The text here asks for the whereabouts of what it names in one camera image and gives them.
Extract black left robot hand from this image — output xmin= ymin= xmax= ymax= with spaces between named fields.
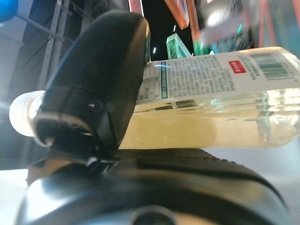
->
xmin=14 ymin=10 xmax=290 ymax=225

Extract yellow food item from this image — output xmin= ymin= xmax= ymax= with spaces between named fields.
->
xmin=8 ymin=46 xmax=300 ymax=150

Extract green glass block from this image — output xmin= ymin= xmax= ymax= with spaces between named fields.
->
xmin=165 ymin=33 xmax=193 ymax=60

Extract blue round object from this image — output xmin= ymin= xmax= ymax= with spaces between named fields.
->
xmin=0 ymin=0 xmax=19 ymax=23

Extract orange beam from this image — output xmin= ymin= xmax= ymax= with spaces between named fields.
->
xmin=164 ymin=0 xmax=201 ymax=42

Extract grey metal scaffold frame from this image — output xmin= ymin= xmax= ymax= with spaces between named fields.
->
xmin=16 ymin=0 xmax=78 ymax=94

